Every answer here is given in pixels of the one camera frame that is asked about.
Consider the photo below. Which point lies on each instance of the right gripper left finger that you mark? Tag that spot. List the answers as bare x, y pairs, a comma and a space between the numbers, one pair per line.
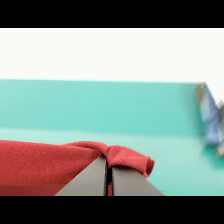
88, 182

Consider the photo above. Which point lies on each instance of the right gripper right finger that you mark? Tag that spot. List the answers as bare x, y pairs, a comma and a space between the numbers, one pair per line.
131, 183

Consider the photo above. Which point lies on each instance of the red garment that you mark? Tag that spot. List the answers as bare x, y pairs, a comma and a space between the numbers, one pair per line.
36, 163

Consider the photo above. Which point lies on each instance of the blue checked garment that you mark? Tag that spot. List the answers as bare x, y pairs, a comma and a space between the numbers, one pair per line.
211, 120

